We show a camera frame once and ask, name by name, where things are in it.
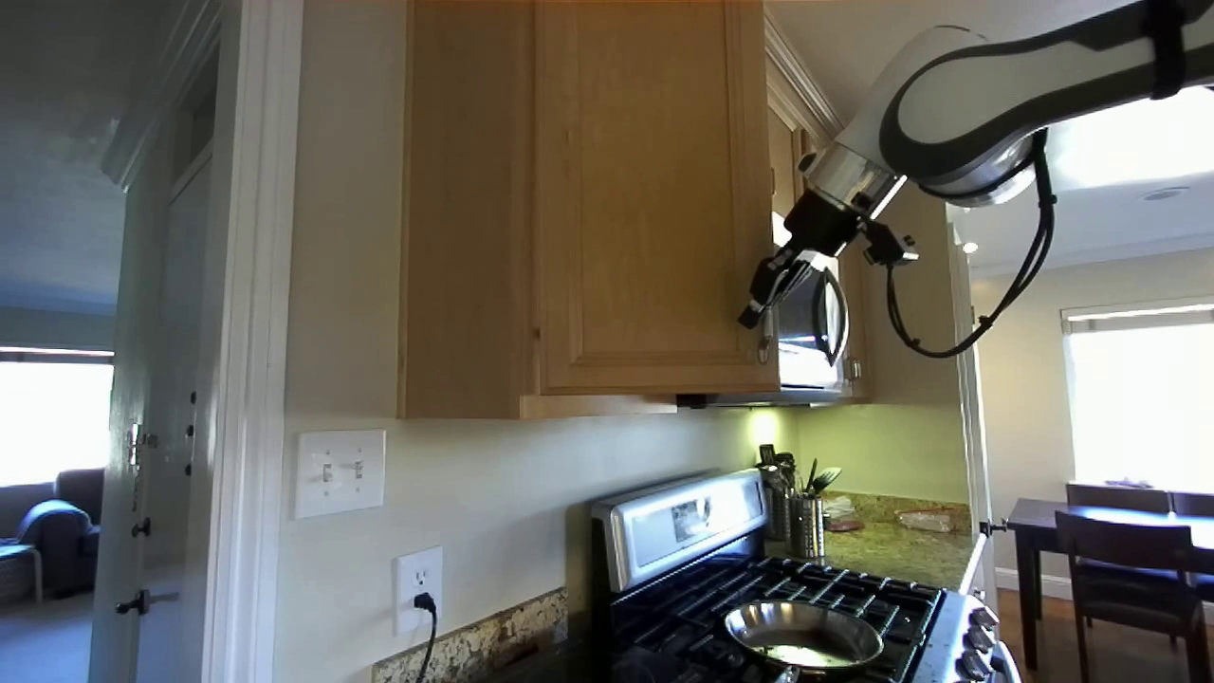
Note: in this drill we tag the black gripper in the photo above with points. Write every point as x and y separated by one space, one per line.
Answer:
830 224

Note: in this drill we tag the light wood cabinet door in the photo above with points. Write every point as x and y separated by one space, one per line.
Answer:
645 191

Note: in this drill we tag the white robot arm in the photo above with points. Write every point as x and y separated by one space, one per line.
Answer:
986 99

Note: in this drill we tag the light wood upper cabinet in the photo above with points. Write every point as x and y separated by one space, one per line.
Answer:
462 214

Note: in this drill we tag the white door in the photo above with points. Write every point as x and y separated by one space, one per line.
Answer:
157 442

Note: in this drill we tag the stainless steel microwave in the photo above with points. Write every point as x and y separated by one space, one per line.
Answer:
801 353

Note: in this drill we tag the utensil holder on counter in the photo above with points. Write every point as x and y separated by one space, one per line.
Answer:
775 494

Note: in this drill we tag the steel utensil holder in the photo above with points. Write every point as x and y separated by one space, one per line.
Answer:
811 530

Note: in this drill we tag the stainless steel stove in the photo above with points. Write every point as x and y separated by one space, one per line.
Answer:
683 532

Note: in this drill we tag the speckled granite countertop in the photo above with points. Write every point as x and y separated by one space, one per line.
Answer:
895 553

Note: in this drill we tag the steel frying pan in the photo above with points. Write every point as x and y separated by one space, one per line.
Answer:
801 633

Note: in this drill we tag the bright window with blind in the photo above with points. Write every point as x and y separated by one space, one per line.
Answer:
1141 404

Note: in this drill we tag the silver stove knob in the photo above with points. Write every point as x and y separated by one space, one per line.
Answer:
983 633

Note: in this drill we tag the dark wooden chair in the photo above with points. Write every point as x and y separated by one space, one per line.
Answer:
1126 582
1120 494
1198 501

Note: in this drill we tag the dark wooden dining table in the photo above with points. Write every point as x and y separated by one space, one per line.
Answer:
1114 525

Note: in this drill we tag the granite backsplash strip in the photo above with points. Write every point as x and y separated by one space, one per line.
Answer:
478 639

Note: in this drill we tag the bright living room window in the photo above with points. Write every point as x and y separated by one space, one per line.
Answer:
52 420

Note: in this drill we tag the blue sofa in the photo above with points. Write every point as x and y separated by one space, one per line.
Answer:
52 532

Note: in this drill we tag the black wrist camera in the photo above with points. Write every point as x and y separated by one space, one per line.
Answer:
889 243

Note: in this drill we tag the white wall outlet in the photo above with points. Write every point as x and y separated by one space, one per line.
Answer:
419 575

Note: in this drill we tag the white light switch plate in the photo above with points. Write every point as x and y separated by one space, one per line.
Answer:
340 475

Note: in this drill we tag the white door frame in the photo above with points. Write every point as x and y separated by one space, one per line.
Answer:
248 382

